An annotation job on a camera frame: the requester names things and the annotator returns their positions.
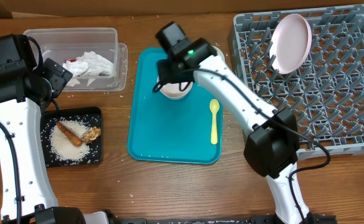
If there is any pink bowl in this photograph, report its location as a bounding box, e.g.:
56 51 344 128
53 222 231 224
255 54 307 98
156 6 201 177
160 82 192 100

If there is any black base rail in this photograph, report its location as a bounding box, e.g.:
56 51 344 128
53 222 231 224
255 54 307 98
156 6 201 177
114 215 277 224

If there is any clear plastic bin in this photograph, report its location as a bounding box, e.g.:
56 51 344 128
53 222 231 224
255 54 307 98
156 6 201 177
24 27 128 91

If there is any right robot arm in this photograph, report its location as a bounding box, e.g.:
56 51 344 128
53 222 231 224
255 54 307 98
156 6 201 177
153 22 310 223

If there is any pale green bowl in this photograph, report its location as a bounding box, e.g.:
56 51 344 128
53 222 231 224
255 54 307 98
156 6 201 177
213 45 225 62

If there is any small white tissue piece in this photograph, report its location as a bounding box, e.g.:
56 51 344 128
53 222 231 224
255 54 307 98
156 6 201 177
66 77 96 88

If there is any orange carrot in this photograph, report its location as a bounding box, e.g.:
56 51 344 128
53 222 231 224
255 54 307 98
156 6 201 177
56 122 83 147

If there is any teal plastic tray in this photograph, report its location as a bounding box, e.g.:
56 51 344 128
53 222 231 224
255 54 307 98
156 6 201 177
127 48 222 164

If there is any pile of rice grains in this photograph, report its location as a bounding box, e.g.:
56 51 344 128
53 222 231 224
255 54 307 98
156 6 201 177
40 116 101 165

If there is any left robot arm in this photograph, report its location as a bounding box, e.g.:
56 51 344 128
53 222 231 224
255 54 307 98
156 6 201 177
0 34 117 223

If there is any grey dishwasher rack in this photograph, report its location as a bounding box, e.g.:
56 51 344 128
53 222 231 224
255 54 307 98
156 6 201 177
229 4 364 155

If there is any yellow plastic spoon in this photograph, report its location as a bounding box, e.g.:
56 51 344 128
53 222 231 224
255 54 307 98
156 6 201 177
210 99 220 145

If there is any black plastic tray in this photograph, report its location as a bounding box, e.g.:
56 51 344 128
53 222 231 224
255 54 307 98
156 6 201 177
40 106 103 168

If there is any white napkin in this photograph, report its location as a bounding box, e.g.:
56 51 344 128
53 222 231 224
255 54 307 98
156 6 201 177
62 51 114 77

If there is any large white plate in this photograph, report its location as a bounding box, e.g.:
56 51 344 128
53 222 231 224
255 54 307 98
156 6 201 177
269 14 312 74

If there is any brown walnut cookie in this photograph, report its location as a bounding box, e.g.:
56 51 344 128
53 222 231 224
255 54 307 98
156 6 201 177
81 126 101 144

